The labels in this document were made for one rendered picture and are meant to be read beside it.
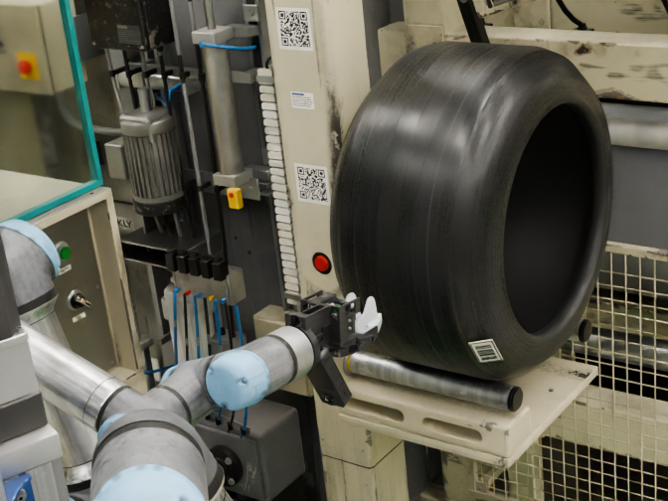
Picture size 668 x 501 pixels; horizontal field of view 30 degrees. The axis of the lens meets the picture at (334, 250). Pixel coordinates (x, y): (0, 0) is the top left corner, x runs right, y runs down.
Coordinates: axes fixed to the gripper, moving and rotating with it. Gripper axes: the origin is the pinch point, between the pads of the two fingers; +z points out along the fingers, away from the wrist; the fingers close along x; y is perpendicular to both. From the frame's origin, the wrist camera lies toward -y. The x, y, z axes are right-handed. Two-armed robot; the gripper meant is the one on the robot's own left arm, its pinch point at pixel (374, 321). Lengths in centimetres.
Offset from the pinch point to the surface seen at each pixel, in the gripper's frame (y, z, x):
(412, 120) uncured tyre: 28.5, 15.8, 2.5
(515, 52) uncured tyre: 37, 34, -6
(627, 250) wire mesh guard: -6, 71, -11
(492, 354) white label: -8.8, 16.5, -11.7
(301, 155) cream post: 17.2, 27.6, 34.0
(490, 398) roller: -20.5, 24.4, -7.0
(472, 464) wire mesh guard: -66, 79, 27
